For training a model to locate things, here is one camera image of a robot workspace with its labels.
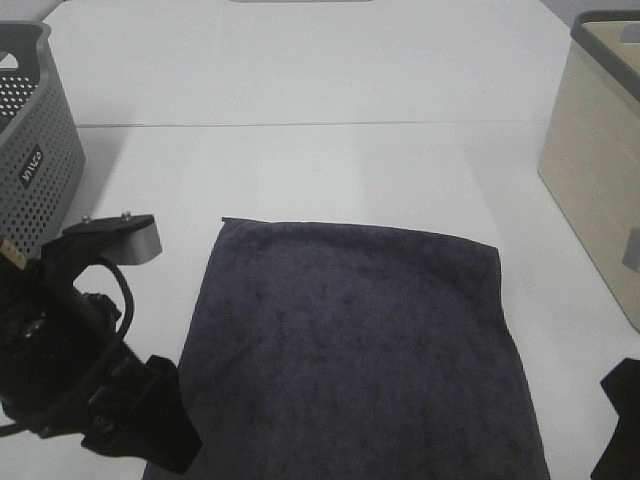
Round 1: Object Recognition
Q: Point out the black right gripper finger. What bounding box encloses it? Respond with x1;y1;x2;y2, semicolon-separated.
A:
590;358;639;480

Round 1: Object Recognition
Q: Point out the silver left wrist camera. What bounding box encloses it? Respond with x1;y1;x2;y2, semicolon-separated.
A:
62;212;162;266

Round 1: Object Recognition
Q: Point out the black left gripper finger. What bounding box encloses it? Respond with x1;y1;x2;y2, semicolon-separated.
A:
134;355;202;474

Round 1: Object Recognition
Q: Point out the grey perforated plastic basket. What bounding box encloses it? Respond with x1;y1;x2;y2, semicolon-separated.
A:
1;21;85;258

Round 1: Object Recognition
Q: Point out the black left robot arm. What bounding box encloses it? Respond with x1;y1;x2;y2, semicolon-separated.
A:
1;256;202;474

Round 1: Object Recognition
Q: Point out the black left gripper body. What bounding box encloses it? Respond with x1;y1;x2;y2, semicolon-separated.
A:
39;355;170;455

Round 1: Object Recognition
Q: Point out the dark grey towel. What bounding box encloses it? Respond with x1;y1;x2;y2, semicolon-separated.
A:
179;218;550;479

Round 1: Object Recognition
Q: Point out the beige bin with grey rim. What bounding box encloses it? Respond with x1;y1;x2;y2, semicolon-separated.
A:
537;10;639;327

